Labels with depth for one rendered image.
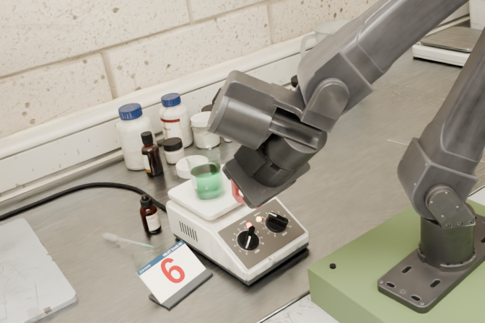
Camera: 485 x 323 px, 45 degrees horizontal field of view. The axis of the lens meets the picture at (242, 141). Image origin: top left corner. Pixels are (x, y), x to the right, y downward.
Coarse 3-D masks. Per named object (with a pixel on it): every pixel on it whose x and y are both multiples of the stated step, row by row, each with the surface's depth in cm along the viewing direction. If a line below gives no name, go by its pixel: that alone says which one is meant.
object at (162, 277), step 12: (180, 252) 88; (156, 264) 85; (168, 264) 86; (180, 264) 87; (192, 264) 88; (144, 276) 84; (156, 276) 84; (168, 276) 85; (180, 276) 86; (156, 288) 83; (168, 288) 84
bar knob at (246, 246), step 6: (252, 228) 85; (240, 234) 85; (246, 234) 86; (252, 234) 84; (240, 240) 85; (246, 240) 83; (252, 240) 85; (258, 240) 85; (240, 246) 84; (246, 246) 83; (252, 246) 84
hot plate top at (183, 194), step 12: (228, 180) 94; (168, 192) 94; (180, 192) 93; (192, 192) 92; (228, 192) 91; (240, 192) 90; (180, 204) 91; (192, 204) 89; (204, 204) 89; (216, 204) 88; (228, 204) 88; (240, 204) 89; (204, 216) 86; (216, 216) 86
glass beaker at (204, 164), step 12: (192, 156) 90; (204, 156) 91; (216, 156) 90; (192, 168) 87; (204, 168) 86; (216, 168) 87; (192, 180) 88; (204, 180) 87; (216, 180) 88; (204, 192) 88; (216, 192) 88
